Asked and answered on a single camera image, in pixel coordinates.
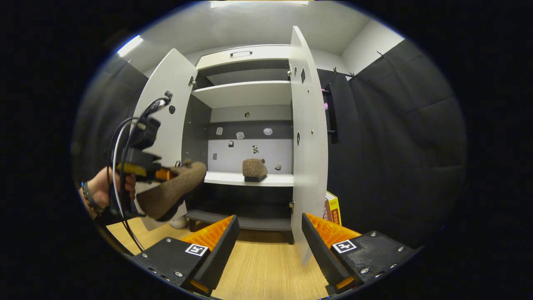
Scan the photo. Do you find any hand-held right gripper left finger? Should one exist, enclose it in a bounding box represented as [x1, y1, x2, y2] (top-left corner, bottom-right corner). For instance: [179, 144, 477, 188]
[130, 215, 240, 296]

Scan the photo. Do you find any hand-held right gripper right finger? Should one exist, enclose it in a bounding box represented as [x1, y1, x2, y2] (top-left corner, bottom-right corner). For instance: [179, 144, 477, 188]
[301, 213, 418, 295]

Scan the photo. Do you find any brown fuzzy shoe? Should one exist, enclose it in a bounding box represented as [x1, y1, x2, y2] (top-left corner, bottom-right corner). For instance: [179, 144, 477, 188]
[136, 160, 207, 222]
[243, 158, 268, 183]

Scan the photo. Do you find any white shoe cabinet door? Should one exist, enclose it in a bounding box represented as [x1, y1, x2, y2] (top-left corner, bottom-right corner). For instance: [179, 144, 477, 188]
[131, 48, 198, 231]
[289, 26, 329, 265]

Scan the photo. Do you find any white cabinet drawer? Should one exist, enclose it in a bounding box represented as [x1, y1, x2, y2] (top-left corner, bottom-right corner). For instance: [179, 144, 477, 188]
[196, 45, 291, 69]

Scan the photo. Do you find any yellow book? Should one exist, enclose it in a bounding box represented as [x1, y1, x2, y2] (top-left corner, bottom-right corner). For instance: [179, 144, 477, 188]
[326, 191, 342, 226]

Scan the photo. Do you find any black backdrop cloth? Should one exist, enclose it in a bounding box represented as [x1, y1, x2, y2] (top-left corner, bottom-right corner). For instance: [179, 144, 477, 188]
[71, 40, 469, 250]

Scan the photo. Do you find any black and white gripper cable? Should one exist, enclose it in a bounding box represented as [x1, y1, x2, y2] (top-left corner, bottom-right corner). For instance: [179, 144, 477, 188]
[106, 91, 173, 253]

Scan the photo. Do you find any beaded bracelet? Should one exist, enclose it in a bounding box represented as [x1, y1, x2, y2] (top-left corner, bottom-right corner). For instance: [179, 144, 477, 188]
[80, 180, 104, 214]

